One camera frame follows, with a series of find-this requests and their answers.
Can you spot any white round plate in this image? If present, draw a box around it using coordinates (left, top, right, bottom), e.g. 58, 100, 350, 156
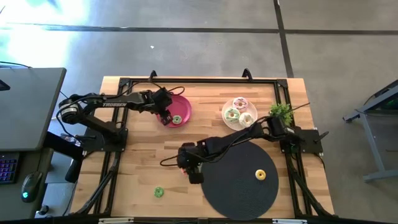
221, 98, 259, 132

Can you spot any large mint striped donut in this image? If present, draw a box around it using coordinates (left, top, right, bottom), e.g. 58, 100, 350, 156
224, 107, 241, 123

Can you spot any black round woven mat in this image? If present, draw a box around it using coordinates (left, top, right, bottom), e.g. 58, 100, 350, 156
200, 140, 280, 221

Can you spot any large pink striped donut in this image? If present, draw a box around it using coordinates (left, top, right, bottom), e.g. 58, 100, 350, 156
232, 96, 249, 113

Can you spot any large cream iced donut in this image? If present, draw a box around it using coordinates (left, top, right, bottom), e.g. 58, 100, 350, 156
238, 112, 255, 128

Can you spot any white bracket strip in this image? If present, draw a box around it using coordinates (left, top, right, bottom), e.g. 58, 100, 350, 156
272, 218, 308, 224
98, 217, 134, 224

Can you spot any dark desk surface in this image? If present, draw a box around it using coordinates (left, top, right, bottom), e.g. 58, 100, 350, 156
0, 148, 54, 221

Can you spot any black clamp mount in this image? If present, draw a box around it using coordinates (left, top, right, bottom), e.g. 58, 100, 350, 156
43, 131, 85, 184

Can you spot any gray metal table frame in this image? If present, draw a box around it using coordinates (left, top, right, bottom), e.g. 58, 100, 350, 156
343, 79, 398, 184

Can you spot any backlit black keyboard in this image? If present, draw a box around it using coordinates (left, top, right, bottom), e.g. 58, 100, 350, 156
0, 151, 20, 185

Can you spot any pink round plate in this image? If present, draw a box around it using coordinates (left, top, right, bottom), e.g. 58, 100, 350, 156
156, 95, 193, 129

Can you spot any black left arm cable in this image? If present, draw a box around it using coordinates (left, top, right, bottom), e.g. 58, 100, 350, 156
123, 80, 186, 96

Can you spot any black aluminium table frame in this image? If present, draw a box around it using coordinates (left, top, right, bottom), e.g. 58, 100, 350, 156
73, 77, 335, 218

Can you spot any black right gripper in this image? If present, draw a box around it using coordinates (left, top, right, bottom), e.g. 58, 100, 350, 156
176, 142, 205, 185

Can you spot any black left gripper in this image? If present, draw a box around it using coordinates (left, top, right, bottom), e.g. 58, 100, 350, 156
150, 87, 174, 126

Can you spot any black computer mouse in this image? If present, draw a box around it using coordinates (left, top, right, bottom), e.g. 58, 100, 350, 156
21, 170, 44, 203

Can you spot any gray desk top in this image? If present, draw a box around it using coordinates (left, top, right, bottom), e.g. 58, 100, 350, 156
0, 67, 67, 152

